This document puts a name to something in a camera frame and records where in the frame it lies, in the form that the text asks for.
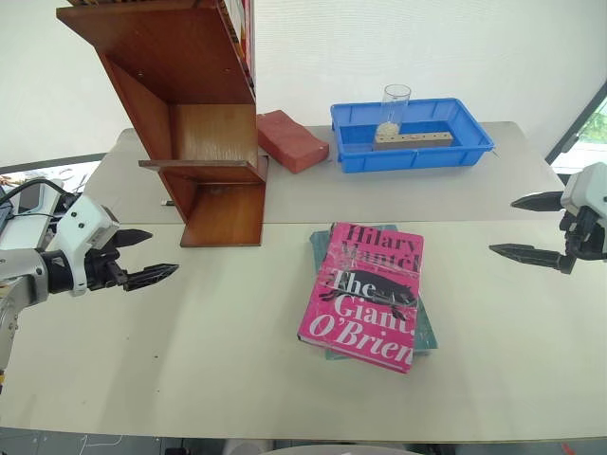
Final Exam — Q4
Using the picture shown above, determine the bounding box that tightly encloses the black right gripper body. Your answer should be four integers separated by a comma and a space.
559, 207, 607, 262

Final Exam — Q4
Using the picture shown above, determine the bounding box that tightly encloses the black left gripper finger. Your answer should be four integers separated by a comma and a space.
122, 263, 180, 292
113, 228, 155, 250

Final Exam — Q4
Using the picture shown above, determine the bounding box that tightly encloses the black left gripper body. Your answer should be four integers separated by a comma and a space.
85, 235, 130, 291

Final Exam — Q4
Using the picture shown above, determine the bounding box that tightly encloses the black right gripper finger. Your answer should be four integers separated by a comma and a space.
487, 243, 576, 276
510, 190, 566, 212

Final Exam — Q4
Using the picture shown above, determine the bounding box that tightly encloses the teal book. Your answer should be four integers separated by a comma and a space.
306, 228, 440, 363

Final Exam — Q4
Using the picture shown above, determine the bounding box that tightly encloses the brown wooden bookshelf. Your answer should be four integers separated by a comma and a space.
56, 0, 269, 249

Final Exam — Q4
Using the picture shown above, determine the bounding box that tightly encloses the pink Hilary Mantel book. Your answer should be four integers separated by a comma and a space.
297, 220, 425, 376

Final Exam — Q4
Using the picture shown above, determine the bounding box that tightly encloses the red and white shelved book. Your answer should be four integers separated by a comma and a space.
215, 0, 258, 99

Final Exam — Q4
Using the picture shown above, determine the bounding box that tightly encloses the white device with screen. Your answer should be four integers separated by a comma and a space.
8, 179, 64, 215

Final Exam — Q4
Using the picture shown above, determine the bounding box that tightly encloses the wooden block with holes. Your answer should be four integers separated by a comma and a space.
372, 130, 456, 153

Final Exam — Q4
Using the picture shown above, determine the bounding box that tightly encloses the blue plastic bin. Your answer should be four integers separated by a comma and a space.
329, 97, 496, 174

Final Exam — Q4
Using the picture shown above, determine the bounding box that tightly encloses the red brick block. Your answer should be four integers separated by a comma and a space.
256, 109, 331, 175

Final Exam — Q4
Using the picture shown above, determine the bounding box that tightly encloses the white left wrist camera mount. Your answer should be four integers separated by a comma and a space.
45, 193, 120, 298

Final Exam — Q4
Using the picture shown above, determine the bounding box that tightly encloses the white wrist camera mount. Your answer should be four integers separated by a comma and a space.
560, 161, 607, 215
45, 193, 120, 298

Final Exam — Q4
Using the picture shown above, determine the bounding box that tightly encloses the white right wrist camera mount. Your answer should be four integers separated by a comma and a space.
560, 161, 607, 215

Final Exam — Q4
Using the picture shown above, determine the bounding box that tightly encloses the dark window frame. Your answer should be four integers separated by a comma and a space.
543, 79, 607, 167

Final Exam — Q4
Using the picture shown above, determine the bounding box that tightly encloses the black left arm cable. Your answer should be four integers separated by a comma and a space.
0, 176, 68, 222

